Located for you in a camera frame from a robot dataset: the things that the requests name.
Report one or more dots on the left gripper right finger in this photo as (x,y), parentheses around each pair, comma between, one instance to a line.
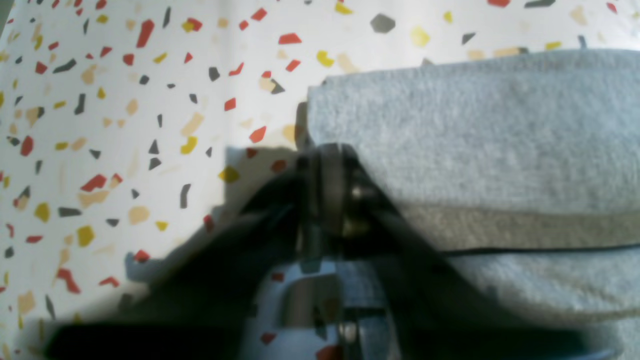
(437,314)

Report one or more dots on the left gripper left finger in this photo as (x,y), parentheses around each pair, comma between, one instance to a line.
(203,292)

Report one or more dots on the grey T-shirt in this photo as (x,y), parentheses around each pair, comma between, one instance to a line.
(522,172)

